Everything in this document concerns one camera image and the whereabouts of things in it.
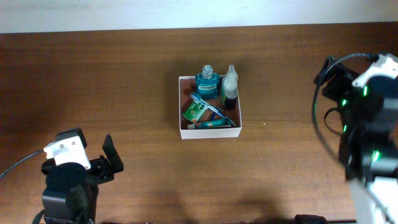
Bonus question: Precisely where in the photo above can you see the green Dettol soap bar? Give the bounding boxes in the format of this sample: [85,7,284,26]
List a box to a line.
[182,101,208,123]

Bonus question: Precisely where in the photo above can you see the blue toothbrush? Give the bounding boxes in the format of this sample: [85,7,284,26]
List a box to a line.
[188,93,228,123]

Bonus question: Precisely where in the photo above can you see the teal mouthwash bottle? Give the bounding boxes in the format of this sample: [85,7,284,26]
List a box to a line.
[195,65,220,100]

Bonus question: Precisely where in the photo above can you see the teal toothpaste tube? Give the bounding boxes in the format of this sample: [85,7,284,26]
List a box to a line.
[188,118,233,129]

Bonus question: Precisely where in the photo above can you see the clear soap pump bottle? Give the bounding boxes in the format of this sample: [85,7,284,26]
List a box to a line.
[220,65,238,110]

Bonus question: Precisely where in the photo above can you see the blue disposable razor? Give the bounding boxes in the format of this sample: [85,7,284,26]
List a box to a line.
[210,113,217,121]

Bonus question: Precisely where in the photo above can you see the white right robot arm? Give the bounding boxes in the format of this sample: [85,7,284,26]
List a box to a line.
[312,53,397,223]

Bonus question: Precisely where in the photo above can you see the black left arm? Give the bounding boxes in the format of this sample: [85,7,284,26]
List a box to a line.
[32,128,124,223]

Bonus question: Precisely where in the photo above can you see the white square cardboard box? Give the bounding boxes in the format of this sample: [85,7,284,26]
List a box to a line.
[178,76,243,139]

